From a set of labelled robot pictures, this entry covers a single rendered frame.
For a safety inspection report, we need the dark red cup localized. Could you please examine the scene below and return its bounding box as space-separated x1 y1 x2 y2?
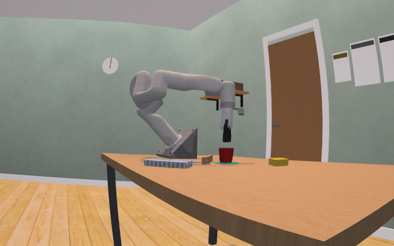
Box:
219 148 234 163

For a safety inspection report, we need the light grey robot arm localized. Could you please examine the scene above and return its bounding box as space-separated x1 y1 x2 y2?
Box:
130 70 244 150

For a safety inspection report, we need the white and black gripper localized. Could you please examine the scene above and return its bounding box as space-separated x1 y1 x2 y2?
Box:
220 108 234 142

